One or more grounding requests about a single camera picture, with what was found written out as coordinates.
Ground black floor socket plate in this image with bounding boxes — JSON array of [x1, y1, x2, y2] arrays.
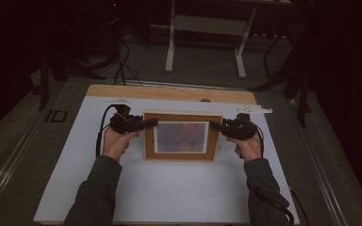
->
[[45, 109, 69, 123]]

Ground wooden photo frame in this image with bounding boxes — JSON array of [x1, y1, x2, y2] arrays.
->
[[141, 109, 224, 163]]

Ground black metal stand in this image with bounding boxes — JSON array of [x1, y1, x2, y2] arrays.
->
[[249, 31, 313, 128], [37, 53, 107, 111]]

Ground white table sheet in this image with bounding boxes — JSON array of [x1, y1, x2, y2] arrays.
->
[[32, 95, 300, 224]]

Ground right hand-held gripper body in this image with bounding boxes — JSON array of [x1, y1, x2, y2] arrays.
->
[[222, 105, 272, 141]]

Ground person's left hand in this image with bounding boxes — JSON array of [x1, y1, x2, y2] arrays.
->
[[102, 126, 141, 163]]

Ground white desk frame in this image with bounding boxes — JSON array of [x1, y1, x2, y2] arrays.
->
[[164, 0, 259, 79]]

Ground person's right hand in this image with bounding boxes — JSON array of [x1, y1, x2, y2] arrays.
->
[[225, 133, 264, 163]]

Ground dark equipment rack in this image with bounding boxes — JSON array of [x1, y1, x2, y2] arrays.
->
[[102, 0, 124, 62]]

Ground metal floor rail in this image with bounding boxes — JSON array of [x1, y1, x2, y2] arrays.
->
[[0, 117, 46, 218], [287, 97, 349, 226], [123, 78, 256, 92]]

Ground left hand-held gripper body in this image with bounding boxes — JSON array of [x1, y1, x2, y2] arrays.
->
[[106, 97, 144, 135]]

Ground black floor cables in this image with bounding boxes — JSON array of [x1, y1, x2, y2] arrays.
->
[[112, 40, 144, 87]]

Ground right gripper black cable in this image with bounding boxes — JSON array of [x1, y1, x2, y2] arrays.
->
[[246, 123, 311, 226]]

